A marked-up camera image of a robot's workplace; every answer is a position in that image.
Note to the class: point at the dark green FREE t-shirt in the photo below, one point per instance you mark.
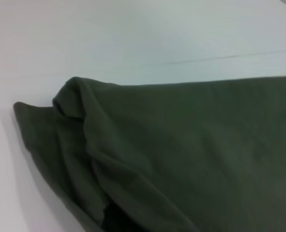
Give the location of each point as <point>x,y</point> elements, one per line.
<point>169,157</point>

